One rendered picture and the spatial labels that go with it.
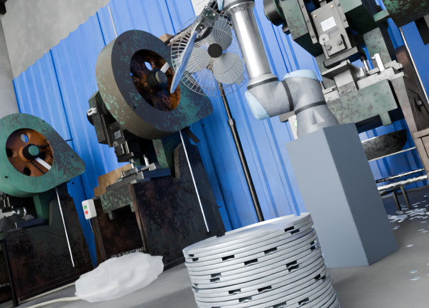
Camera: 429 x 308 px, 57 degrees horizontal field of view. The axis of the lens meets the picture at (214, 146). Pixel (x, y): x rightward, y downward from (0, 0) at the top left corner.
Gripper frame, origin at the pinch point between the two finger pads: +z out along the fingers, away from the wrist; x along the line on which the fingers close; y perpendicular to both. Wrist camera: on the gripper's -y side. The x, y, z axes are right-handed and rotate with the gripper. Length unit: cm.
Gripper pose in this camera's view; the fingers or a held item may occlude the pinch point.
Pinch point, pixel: (194, 40)
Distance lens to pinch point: 181.6
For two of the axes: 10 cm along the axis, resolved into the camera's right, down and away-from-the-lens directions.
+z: -4.5, 8.3, -3.4
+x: 8.5, 5.1, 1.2
